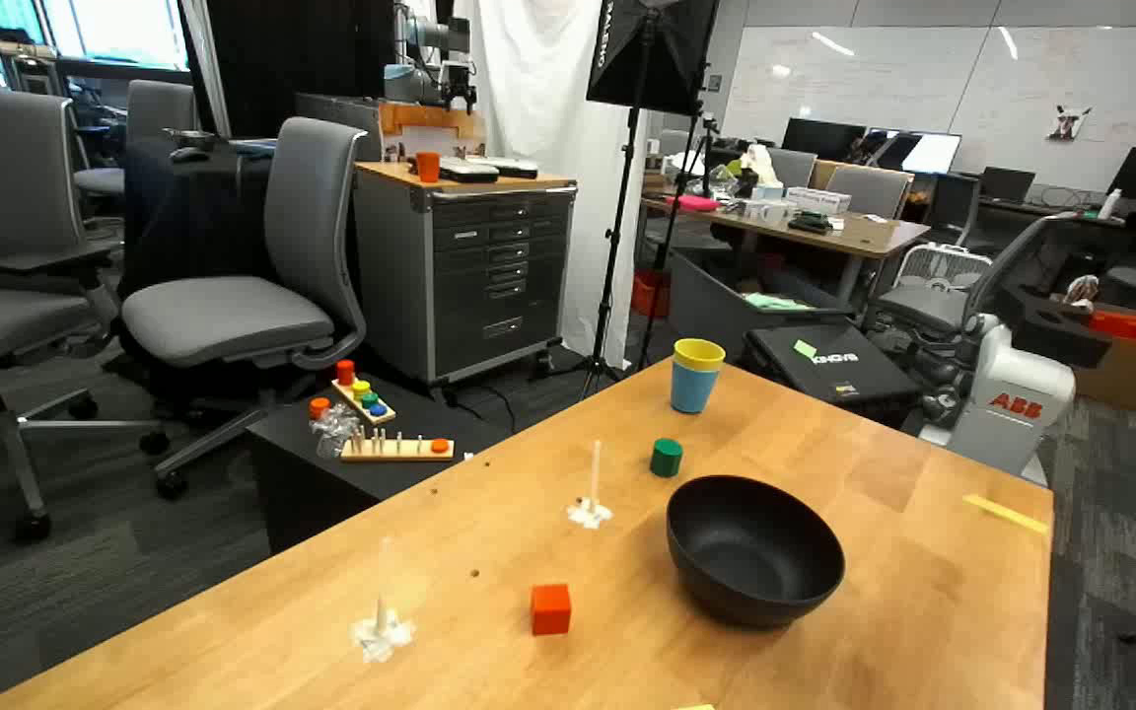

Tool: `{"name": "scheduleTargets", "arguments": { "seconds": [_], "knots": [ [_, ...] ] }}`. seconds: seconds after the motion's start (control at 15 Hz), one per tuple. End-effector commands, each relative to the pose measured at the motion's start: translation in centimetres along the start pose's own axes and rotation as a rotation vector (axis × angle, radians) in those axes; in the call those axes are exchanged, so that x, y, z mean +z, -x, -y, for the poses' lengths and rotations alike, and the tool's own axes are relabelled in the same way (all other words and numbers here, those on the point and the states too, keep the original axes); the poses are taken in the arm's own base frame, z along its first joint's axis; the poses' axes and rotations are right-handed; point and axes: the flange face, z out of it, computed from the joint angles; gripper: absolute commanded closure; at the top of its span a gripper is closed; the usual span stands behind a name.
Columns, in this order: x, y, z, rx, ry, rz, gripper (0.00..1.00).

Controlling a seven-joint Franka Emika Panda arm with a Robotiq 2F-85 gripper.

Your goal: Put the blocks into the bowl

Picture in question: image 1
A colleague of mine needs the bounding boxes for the yellow and blue stacked cups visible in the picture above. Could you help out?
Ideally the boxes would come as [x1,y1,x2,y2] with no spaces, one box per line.
[669,339,727,415]

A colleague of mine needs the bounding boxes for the green cylinder block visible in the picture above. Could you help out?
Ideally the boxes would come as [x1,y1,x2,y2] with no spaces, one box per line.
[647,436,681,477]

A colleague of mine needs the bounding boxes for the black low table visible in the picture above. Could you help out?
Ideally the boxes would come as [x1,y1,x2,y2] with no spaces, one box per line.
[250,378,501,547]

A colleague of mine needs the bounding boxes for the grey office chair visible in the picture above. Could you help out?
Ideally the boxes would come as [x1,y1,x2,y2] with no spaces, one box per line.
[118,114,375,499]
[0,90,169,540]

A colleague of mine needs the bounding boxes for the black softbox light stand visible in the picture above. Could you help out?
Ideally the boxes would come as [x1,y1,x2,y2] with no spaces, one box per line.
[573,0,718,378]

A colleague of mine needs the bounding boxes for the wooden office desk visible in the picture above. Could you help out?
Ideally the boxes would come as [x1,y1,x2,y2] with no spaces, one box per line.
[647,197,926,299]

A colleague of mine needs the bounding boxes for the grey office chair near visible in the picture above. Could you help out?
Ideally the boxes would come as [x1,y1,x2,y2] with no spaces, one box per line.
[118,114,375,499]

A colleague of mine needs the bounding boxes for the grey drawer cabinet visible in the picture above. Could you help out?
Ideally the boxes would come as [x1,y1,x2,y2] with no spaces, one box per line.
[354,161,574,387]

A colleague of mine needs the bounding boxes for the orange cup on cabinet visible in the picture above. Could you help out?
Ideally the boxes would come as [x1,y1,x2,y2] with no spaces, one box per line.
[415,151,442,182]

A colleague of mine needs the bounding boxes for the grey office chair left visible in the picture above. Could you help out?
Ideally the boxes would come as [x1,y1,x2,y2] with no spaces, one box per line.
[0,90,169,540]

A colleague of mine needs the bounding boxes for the red cube block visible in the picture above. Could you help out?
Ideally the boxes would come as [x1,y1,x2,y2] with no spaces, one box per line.
[530,585,573,635]

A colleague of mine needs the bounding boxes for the clear plastic stand near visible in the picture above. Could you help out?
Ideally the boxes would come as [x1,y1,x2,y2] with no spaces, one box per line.
[352,536,415,661]

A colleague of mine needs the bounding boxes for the black bowl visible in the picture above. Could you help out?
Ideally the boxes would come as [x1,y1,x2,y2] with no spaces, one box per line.
[668,474,849,627]

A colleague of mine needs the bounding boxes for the colourful stacking toy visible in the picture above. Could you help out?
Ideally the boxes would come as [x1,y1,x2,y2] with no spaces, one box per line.
[331,357,394,424]

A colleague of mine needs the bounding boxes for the white ABB robot base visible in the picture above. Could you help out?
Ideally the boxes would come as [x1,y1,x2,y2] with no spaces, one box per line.
[952,316,1078,474]

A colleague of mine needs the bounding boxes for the wooden peg toy board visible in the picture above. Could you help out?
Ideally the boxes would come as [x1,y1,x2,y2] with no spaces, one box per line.
[340,428,459,460]

